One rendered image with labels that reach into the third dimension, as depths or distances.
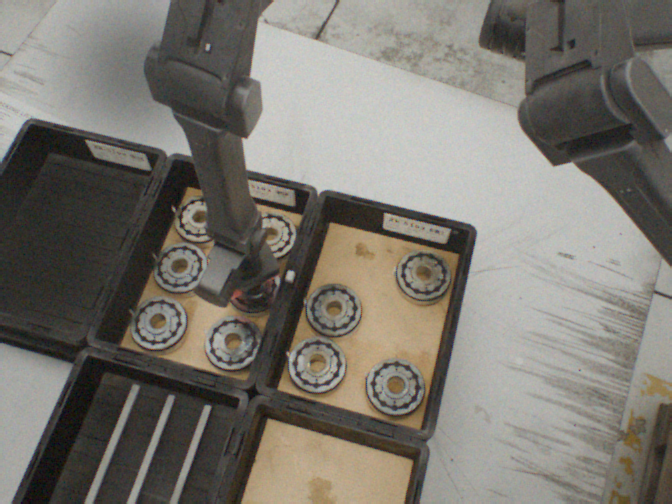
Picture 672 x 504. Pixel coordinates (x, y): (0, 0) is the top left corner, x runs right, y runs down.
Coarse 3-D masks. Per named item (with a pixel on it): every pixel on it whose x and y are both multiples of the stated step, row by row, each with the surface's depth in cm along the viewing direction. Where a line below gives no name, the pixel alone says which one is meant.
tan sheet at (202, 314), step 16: (192, 192) 139; (272, 208) 138; (176, 240) 135; (176, 272) 132; (256, 288) 130; (192, 304) 129; (208, 304) 129; (192, 320) 128; (208, 320) 128; (256, 320) 128; (128, 336) 126; (192, 336) 126; (176, 352) 125; (192, 352) 125; (208, 368) 124
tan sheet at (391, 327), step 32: (320, 256) 133; (352, 256) 133; (384, 256) 133; (448, 256) 133; (352, 288) 130; (384, 288) 130; (448, 288) 130; (384, 320) 128; (416, 320) 128; (352, 352) 125; (384, 352) 125; (416, 352) 125; (288, 384) 123; (352, 384) 123; (416, 416) 120
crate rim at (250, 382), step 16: (176, 160) 131; (192, 160) 131; (160, 176) 129; (256, 176) 129; (272, 176) 129; (160, 192) 128; (144, 208) 126; (144, 224) 125; (304, 224) 125; (128, 256) 122; (112, 288) 120; (272, 304) 119; (96, 320) 117; (272, 320) 117; (96, 336) 117; (112, 352) 115; (128, 352) 116; (144, 352) 115; (256, 352) 115; (176, 368) 114; (192, 368) 114; (256, 368) 114; (224, 384) 113; (240, 384) 113
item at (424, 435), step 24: (336, 192) 128; (312, 216) 126; (408, 216) 126; (432, 216) 126; (288, 288) 120; (456, 312) 118; (264, 360) 114; (264, 384) 113; (312, 408) 111; (336, 408) 111; (432, 408) 111; (408, 432) 109; (432, 432) 109
